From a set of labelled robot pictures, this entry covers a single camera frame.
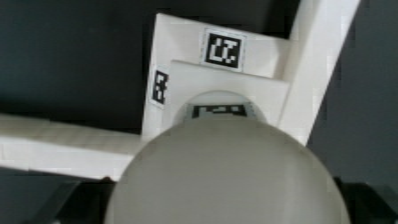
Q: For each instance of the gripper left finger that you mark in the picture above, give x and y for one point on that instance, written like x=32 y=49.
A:
x=76 y=203

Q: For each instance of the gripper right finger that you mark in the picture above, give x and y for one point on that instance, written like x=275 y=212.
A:
x=369 y=211

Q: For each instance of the white lamp bulb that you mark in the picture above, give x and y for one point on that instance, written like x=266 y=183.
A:
x=224 y=172

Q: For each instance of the white lamp base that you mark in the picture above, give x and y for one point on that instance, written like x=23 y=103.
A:
x=213 y=67

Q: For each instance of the white front fence rail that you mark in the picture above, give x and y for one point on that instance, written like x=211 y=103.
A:
x=64 y=149

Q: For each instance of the white fence rail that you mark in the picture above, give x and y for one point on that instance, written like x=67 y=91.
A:
x=316 y=39
x=64 y=149

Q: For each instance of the white right fence rail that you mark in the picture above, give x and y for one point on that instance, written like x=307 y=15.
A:
x=316 y=39

